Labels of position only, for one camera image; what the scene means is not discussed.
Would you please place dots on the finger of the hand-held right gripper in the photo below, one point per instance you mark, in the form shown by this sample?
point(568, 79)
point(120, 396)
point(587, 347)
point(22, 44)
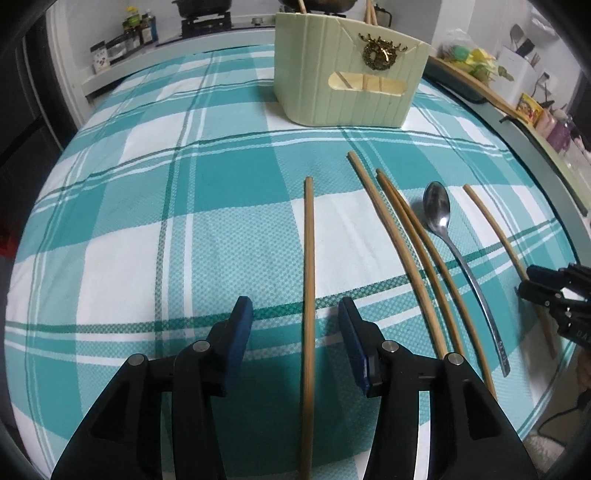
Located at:
point(538, 295)
point(547, 276)

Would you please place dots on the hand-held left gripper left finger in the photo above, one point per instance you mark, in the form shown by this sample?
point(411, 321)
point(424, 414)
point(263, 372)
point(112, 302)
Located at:
point(238, 337)

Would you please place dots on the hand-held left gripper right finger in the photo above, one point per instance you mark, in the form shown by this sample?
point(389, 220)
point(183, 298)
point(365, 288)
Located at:
point(355, 341)

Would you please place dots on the metal spoon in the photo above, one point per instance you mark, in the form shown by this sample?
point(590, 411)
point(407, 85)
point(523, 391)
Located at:
point(344, 82)
point(436, 203)

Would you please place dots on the cream utensil holder box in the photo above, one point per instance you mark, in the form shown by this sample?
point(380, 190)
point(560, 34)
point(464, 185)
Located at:
point(314, 74)

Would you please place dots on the teal plaid tablecloth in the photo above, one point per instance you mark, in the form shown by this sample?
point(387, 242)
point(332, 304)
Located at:
point(184, 221)

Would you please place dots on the garlic bulbs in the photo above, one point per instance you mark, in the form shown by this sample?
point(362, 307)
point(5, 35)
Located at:
point(582, 147)

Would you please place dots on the purple cup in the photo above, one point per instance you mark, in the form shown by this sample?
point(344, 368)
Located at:
point(561, 134)

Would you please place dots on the pink cup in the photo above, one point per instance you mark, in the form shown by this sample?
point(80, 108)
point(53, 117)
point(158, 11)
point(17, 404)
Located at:
point(547, 122)

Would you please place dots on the yellow printed box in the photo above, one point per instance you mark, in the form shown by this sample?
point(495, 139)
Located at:
point(530, 108)

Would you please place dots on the wooden cutting board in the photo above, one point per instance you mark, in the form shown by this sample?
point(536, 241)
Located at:
point(480, 87)

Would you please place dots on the white knife holder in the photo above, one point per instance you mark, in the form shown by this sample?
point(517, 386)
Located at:
point(515, 69)

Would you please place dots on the plastic bag of sponges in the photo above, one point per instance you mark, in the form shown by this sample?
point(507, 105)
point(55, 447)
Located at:
point(466, 53)

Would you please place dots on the grey spatula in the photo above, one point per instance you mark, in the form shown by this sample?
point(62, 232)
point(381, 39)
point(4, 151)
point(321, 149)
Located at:
point(517, 36)

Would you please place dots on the dark glass jar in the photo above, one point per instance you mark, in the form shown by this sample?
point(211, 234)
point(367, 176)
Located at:
point(384, 16)

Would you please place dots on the black gas cooktop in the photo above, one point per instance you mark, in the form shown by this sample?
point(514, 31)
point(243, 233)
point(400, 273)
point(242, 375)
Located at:
point(207, 30)

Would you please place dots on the spice jar set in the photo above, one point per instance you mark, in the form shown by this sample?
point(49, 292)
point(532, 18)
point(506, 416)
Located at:
point(106, 56)

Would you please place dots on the dark sauce bottle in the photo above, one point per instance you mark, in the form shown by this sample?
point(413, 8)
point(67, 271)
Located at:
point(147, 28)

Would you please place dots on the yellow cap oil bottle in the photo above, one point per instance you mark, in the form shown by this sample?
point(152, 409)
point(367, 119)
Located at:
point(133, 27)

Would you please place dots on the black pot with red lid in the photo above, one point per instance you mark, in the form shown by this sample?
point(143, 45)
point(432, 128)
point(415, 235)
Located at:
point(203, 5)

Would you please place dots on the wok with glass lid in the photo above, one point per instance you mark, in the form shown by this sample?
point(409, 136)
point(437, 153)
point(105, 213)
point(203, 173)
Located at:
point(323, 4)

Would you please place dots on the white wall outlet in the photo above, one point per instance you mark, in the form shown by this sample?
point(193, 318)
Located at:
point(546, 81)

